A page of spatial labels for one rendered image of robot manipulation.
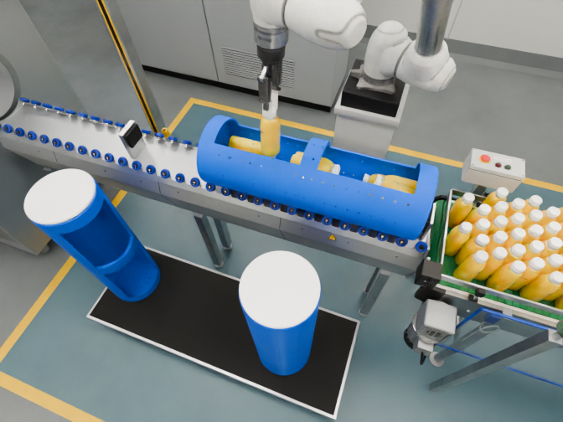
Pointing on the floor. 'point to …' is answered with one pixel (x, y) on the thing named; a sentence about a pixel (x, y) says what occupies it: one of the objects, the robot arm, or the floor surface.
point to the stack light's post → (528, 348)
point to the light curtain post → (131, 62)
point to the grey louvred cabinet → (228, 49)
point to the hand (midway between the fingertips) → (270, 104)
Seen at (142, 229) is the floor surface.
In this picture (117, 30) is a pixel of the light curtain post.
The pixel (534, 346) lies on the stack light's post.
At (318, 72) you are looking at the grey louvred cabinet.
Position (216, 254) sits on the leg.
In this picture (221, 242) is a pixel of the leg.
